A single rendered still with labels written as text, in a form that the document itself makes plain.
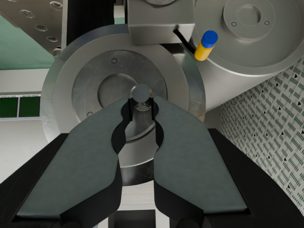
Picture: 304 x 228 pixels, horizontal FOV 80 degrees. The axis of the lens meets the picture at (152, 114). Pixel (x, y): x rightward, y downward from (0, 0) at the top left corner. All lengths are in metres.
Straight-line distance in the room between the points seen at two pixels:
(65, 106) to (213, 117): 0.41
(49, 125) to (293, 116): 0.24
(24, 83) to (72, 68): 3.43
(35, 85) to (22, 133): 2.93
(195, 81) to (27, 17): 0.40
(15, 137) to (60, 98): 0.44
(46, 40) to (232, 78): 0.46
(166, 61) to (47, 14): 0.34
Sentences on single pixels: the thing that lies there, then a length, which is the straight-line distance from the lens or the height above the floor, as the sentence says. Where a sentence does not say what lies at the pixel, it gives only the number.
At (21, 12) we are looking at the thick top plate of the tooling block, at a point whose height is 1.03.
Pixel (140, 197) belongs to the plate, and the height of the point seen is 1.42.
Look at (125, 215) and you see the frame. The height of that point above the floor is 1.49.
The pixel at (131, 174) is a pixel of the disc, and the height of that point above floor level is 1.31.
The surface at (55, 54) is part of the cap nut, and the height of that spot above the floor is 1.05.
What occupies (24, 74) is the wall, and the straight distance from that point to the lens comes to 3.66.
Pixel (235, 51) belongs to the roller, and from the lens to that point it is 0.19.
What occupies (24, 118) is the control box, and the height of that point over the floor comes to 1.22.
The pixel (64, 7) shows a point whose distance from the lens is 0.24.
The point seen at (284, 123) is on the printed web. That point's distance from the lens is 0.26.
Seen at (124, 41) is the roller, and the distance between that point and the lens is 0.17.
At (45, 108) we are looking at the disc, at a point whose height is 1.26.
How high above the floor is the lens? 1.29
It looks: 9 degrees down
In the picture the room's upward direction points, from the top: 178 degrees clockwise
